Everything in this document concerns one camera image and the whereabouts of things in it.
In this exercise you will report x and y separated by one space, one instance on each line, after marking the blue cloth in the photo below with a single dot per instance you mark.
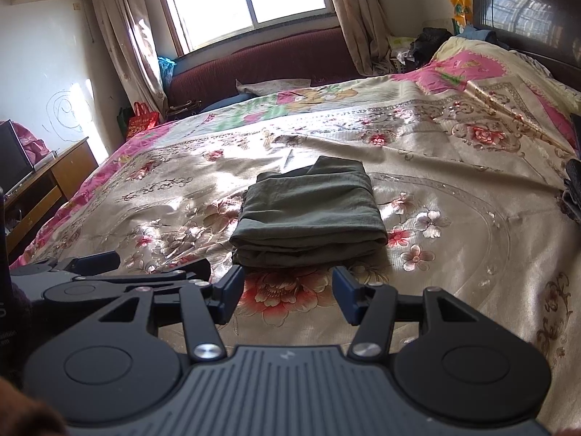
476 34

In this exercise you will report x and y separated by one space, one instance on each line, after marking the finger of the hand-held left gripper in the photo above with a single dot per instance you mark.
97 263
195 270

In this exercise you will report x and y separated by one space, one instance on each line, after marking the brown fuzzy sleeve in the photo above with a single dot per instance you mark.
22 411

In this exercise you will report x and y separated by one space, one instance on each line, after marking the blue plastic bag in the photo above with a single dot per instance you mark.
165 69

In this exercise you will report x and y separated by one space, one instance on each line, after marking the yellow packet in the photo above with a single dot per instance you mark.
460 11

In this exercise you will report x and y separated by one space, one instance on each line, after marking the beige floral curtain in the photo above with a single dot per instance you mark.
131 45
358 18

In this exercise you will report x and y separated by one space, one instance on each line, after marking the black bag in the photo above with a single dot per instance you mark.
429 41

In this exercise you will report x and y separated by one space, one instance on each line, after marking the crinkled plastic bags pile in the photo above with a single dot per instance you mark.
401 54

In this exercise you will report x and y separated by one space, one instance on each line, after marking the maroon sofa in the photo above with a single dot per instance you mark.
272 59

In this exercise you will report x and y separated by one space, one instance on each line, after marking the green pants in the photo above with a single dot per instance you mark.
308 218

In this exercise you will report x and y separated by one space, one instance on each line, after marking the red gift bag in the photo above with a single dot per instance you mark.
143 122

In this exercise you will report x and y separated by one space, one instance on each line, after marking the floral satin bedspread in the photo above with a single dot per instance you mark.
454 145

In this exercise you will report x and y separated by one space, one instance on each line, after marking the brown handbag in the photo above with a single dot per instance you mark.
184 109

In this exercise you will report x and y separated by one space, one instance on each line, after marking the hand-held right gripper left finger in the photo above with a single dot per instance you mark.
229 290

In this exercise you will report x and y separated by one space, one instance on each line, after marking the pink bag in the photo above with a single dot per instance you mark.
40 147

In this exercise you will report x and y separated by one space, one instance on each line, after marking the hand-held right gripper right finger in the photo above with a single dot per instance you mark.
345 290

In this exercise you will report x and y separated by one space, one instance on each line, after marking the grey pillow cloth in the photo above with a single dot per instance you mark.
272 86

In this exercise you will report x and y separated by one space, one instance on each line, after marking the dark cloth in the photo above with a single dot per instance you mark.
574 186

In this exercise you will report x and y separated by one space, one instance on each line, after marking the dark wooden headboard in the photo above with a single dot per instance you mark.
526 4

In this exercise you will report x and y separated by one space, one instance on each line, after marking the wooden desk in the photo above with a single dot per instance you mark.
72 163

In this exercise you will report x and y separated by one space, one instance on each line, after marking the black television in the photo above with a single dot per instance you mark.
16 150

